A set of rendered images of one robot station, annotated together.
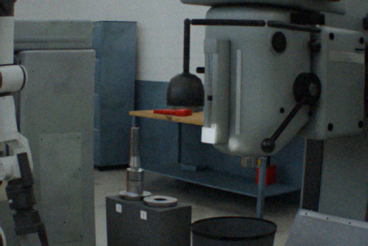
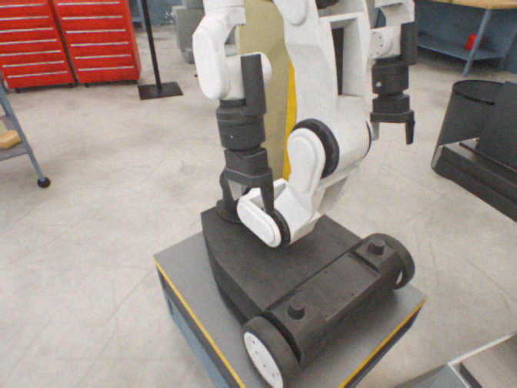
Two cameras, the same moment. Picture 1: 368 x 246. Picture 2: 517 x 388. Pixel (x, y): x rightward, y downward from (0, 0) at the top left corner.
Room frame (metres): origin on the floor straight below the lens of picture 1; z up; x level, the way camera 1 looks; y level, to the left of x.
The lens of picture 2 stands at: (0.85, 0.53, 1.37)
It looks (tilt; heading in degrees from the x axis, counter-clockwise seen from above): 36 degrees down; 19
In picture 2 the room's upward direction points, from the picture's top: straight up
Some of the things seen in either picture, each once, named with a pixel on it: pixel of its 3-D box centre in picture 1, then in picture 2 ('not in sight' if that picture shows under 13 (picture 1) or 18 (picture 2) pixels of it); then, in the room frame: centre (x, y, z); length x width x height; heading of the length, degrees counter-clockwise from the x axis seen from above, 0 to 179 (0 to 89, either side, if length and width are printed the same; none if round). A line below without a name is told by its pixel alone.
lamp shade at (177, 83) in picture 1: (185, 88); not in sight; (1.27, 0.00, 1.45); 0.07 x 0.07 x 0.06
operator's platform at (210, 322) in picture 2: not in sight; (278, 305); (1.63, 0.69, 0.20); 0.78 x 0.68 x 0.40; 57
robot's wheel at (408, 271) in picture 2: not in sight; (384, 261); (1.72, 0.35, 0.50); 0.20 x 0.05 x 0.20; 57
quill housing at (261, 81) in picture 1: (256, 78); not in sight; (1.42, -0.15, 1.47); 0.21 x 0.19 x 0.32; 39
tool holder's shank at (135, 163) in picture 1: (135, 148); not in sight; (1.78, 0.13, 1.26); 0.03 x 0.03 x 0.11
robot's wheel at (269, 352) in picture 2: not in sight; (269, 354); (1.28, 0.64, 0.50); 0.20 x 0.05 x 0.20; 57
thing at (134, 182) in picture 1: (135, 183); not in sight; (1.78, 0.13, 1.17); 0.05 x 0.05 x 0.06
